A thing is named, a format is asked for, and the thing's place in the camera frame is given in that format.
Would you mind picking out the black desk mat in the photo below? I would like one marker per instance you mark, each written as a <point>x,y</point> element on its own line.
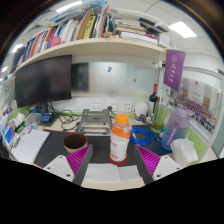
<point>55,141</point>

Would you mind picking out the wall shelf with books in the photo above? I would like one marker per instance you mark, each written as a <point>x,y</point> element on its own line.
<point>100,45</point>

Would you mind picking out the flat round red coaster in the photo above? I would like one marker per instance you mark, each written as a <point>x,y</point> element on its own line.
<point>117,163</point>

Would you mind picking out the small blue box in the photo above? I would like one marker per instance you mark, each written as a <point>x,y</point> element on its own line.
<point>46,117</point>

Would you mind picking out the group photo poster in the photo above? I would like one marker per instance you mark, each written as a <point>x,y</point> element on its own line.
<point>196,106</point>

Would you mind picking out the purple water jug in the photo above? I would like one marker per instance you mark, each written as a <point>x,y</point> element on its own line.
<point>176,128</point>

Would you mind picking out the black computer monitor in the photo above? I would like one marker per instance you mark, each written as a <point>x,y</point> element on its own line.
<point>43,80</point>

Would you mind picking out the white wall socket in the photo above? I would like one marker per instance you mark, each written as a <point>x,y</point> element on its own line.
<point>111,105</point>
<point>126,106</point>
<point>95,105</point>

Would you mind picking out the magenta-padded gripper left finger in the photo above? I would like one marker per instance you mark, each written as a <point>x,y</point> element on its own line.
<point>60,165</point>

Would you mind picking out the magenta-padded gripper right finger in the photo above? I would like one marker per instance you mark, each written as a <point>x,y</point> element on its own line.
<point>165,165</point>

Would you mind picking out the dark wine bottle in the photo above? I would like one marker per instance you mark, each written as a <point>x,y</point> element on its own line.
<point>153,98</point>

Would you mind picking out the white lidded jar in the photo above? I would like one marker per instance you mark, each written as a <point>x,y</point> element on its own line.
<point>140,110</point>

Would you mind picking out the grey metal laptop stand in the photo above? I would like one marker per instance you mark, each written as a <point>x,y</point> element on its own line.
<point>94,125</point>

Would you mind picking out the purple pennant flag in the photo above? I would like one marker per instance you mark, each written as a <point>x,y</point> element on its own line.
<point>174,68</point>

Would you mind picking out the grey door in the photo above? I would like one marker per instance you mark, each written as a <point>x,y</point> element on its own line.
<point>219,126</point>

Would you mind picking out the clear plastic box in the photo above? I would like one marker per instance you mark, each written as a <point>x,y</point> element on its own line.
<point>33,119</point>

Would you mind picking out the white paper sheet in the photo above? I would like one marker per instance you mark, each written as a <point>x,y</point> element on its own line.
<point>106,173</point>

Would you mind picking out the patterned paper cup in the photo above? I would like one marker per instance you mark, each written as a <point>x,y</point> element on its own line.
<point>75,141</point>

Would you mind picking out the white open notebook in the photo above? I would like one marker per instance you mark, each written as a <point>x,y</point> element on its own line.
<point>30,146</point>

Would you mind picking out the orange-capped drink bottle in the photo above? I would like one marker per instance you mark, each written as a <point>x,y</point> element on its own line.
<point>119,143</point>

